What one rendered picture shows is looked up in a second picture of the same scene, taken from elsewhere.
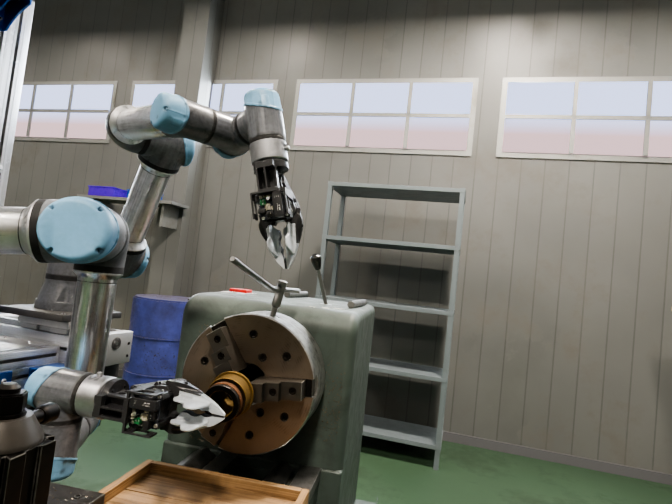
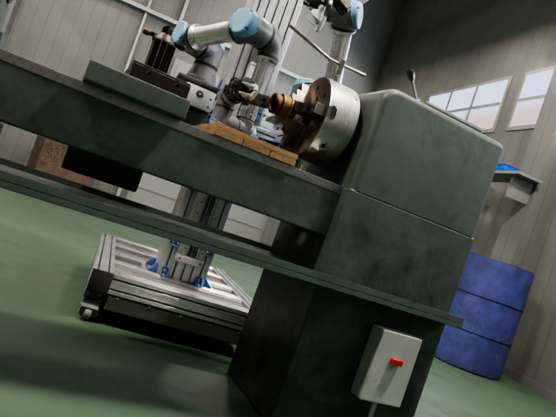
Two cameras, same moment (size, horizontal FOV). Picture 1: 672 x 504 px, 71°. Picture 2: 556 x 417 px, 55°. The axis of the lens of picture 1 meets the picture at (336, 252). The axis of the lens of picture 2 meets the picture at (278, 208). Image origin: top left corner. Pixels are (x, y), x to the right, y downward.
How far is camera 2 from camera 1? 1.63 m
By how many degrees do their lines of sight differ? 57
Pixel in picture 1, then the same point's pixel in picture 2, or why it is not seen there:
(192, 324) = not seen: hidden behind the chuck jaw
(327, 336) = (371, 102)
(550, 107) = not seen: outside the picture
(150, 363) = (455, 311)
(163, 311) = (476, 265)
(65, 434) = (219, 110)
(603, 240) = not seen: outside the picture
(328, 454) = (350, 178)
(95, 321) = (256, 79)
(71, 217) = (240, 15)
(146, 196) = (333, 50)
